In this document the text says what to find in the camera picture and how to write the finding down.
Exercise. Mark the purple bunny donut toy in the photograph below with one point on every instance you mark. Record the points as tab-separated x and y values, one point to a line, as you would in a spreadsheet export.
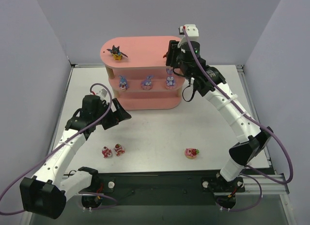
146	84

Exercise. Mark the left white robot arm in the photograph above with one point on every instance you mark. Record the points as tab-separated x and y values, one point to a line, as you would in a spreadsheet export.
46	193

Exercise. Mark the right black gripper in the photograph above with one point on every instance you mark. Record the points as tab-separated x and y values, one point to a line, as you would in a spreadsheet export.
173	54

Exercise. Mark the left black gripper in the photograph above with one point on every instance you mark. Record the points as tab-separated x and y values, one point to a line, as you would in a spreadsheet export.
114	114

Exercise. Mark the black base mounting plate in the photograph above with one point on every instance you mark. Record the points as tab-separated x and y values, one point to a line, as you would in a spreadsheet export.
172	188

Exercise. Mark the pink three-tier shelf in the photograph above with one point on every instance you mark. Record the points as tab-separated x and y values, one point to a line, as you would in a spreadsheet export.
145	57

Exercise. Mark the black bat creature toy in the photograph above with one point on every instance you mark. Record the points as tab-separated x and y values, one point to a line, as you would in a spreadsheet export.
116	53

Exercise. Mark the pink bear strawberry donut toy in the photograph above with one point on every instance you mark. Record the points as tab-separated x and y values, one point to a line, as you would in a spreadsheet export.
191	153

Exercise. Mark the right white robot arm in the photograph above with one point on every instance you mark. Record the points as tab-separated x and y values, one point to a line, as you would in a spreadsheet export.
212	86

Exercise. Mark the small purple bunny toy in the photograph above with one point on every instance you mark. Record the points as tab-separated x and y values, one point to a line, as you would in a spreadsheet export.
123	83

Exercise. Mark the red white cake toy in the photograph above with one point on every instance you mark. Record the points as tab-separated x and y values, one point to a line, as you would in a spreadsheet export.
107	153

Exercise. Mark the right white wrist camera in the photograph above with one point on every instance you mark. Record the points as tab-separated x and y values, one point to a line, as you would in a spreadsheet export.
191	31

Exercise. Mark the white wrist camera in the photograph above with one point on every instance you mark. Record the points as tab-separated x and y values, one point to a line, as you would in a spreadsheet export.
102	93
191	31

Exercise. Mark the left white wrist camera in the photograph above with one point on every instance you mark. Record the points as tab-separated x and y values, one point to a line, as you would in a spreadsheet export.
102	93

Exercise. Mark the strawberry cake bear toy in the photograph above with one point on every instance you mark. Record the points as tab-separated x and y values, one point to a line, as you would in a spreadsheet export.
118	149

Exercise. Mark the blue bunny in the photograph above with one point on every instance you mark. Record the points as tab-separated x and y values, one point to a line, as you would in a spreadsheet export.
170	81

